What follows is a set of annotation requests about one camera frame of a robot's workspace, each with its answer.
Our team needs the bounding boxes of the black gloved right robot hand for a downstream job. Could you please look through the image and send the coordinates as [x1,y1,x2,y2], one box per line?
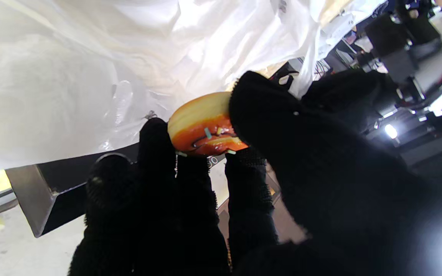
[68,71,442,276]

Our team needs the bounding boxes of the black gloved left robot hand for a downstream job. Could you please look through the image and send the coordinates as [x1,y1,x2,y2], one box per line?
[302,69,398,131]

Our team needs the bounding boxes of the orange frosted mini donut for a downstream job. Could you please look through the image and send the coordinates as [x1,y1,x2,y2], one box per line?
[167,91,249,157]

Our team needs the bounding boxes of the white printed plastic bag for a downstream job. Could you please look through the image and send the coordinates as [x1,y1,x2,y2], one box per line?
[0,0,386,173]

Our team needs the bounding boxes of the black open gift box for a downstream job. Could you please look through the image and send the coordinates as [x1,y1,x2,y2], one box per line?
[6,144,141,238]

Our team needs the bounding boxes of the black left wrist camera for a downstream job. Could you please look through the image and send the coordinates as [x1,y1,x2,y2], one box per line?
[363,11,419,87]

